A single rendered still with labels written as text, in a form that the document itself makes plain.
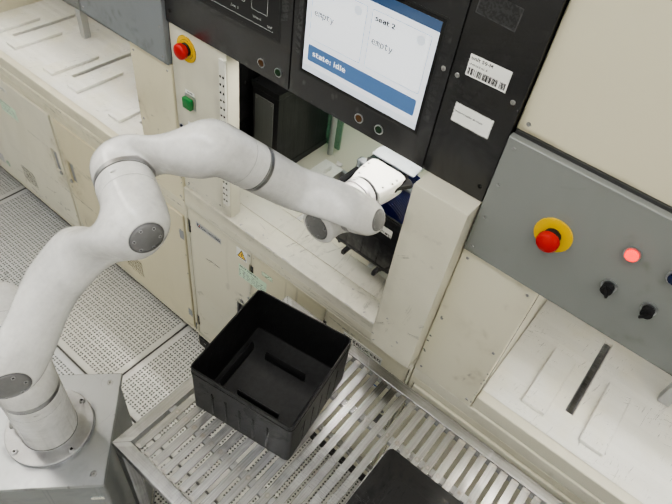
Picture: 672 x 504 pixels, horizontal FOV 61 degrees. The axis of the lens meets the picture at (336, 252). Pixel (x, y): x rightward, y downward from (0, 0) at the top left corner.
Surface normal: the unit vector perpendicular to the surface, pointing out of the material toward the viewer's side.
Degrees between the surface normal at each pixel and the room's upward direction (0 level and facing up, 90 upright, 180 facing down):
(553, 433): 0
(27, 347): 69
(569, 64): 90
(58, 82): 0
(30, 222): 0
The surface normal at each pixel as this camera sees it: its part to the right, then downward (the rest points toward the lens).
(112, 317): 0.11, -0.67
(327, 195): 0.11, -0.08
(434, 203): -0.63, 0.52
